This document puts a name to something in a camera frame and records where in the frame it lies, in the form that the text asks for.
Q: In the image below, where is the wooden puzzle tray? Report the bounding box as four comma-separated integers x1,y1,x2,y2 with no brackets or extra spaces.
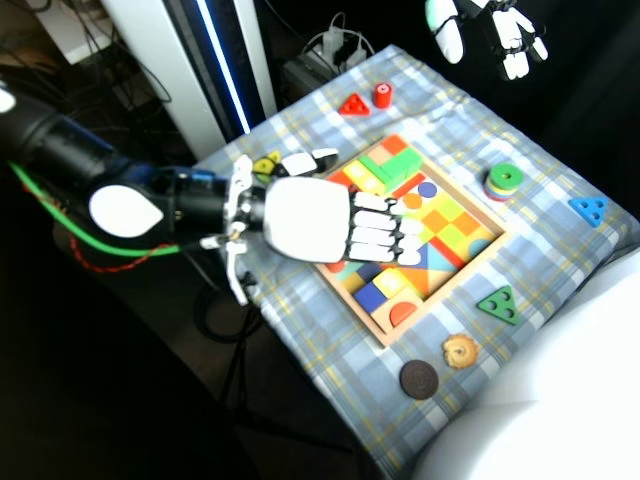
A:
312,132,507,350

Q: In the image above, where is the white power strip with plugs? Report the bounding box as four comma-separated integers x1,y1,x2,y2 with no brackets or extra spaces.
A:
302,27,374,71

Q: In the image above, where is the blue wooden cube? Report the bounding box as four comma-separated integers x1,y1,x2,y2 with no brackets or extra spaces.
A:
354,282,390,315

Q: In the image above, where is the white column with blue light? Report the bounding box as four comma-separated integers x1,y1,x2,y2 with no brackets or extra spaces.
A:
99,0,279,161

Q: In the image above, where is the green triangle with holes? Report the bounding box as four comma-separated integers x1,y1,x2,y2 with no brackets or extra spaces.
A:
475,284,519,326

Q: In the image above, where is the white robot body shell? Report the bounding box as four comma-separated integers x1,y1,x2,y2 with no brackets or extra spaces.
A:
409,247,640,480

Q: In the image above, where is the red triangle with holes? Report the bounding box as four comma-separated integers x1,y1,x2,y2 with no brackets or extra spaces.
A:
338,92,372,118

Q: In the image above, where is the white box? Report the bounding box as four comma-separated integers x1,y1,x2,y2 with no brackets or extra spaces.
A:
29,0,124,66

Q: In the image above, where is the dark grey box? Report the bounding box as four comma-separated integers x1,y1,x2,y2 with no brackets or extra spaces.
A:
280,53,346,99

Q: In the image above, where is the yellow triangle with holes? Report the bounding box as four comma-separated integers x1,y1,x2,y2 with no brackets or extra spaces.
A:
252,151,282,176

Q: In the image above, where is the blue triangle with holes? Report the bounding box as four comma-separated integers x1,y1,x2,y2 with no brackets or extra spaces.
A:
568,195,610,229

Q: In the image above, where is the chocolate toy cookie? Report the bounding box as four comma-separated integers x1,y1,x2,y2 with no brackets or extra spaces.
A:
399,359,440,400

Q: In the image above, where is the red cylinder with Q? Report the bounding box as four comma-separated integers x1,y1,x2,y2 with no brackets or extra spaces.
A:
372,81,395,110

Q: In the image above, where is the green wooden cube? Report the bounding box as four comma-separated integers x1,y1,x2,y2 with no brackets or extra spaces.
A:
394,147,425,174
382,159,409,185

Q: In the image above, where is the blue plaid cloth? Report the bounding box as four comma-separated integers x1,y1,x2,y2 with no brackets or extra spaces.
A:
192,44,631,479

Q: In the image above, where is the green wooden ring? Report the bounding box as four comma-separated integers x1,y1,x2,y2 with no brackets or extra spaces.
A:
487,163,521,190

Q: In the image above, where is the tan toy cookie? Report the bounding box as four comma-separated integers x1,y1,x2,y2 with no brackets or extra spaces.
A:
441,333,481,370

